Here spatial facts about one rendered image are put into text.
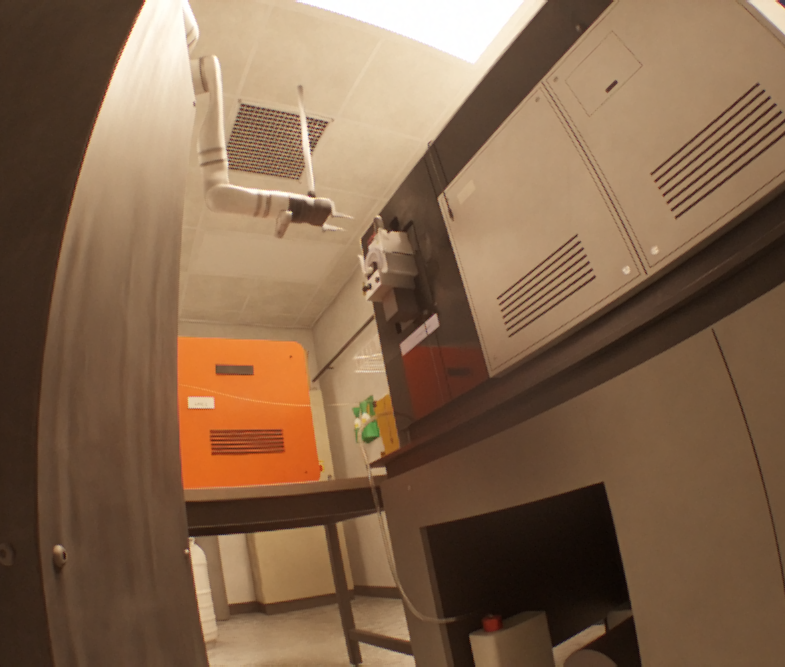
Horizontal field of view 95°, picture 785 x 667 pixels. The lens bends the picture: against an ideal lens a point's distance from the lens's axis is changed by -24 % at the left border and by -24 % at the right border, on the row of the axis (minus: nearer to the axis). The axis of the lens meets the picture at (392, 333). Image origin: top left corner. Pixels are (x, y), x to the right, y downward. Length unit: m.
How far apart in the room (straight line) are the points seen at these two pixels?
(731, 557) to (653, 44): 0.76
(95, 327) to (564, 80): 0.87
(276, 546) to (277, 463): 2.79
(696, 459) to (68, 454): 0.62
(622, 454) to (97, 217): 0.65
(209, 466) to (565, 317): 0.90
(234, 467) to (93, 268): 1.02
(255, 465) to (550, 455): 0.78
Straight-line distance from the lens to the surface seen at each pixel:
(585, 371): 0.74
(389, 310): 1.18
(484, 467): 0.89
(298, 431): 1.32
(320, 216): 1.24
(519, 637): 1.15
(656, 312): 0.65
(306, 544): 4.12
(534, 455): 0.79
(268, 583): 4.02
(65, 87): 0.35
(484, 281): 0.99
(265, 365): 1.36
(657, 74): 0.84
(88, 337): 0.26
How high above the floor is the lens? 0.55
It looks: 24 degrees up
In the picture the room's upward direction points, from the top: 12 degrees counter-clockwise
